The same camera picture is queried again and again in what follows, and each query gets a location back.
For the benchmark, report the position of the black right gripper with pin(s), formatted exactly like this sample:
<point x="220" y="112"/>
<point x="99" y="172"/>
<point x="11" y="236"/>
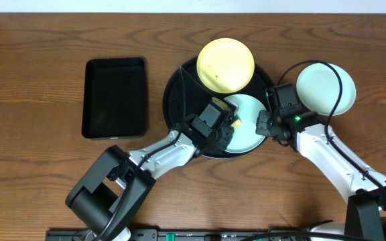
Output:
<point x="264" y="124"/>

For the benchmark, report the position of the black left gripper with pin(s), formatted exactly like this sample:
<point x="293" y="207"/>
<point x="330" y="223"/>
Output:
<point x="226" y="134"/>

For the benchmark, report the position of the light green plate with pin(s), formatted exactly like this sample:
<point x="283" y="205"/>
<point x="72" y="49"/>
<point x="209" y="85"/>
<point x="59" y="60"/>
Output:
<point x="318" y="89"/>
<point x="244" y="137"/>

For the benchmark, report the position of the yellow sponge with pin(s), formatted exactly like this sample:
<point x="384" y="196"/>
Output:
<point x="236" y="123"/>

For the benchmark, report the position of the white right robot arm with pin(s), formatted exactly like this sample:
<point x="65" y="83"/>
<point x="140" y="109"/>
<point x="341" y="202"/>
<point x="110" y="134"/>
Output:
<point x="361" y="187"/>

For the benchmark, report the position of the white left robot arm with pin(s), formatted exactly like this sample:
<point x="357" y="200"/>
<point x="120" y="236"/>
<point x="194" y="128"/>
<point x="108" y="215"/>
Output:
<point x="110" y="193"/>

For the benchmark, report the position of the black round tray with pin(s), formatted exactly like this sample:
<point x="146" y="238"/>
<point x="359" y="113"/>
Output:
<point x="186" y="90"/>

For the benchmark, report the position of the black rectangular tray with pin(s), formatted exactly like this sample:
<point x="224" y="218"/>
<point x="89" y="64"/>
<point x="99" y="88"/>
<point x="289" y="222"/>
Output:
<point x="115" y="101"/>

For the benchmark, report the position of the yellow plate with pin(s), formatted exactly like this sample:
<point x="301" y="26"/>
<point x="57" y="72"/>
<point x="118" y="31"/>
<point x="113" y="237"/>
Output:
<point x="225" y="65"/>

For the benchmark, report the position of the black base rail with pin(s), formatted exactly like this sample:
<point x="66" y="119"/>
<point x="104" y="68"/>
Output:
<point x="153" y="235"/>

